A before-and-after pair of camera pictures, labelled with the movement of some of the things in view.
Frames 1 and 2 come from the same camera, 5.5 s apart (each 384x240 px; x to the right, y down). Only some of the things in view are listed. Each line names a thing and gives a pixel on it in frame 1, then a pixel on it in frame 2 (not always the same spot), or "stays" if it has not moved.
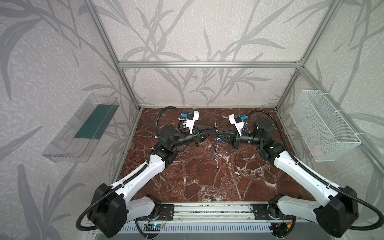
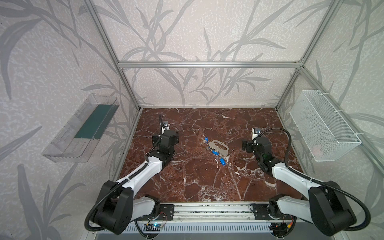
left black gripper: [196, 138] -> [165, 138]
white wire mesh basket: [327, 135] stays
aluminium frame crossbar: [209, 64] stays
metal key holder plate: [216, 126] -> [222, 151]
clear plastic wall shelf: [75, 142] stays
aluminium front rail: [214, 211] stays
